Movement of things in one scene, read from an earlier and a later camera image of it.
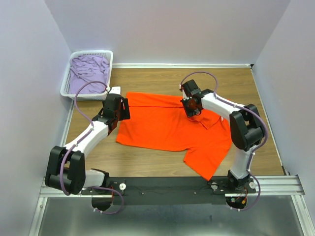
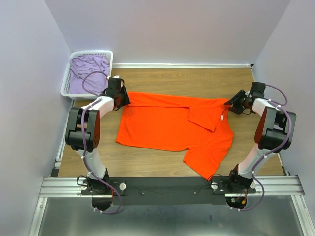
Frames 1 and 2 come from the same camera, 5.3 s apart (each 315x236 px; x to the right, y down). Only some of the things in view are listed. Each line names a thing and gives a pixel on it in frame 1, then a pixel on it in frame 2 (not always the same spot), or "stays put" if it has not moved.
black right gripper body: x=189 y=110 → x=244 y=102
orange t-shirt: x=162 y=123 stays put
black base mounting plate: x=171 y=191 stays put
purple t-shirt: x=86 y=69 stays put
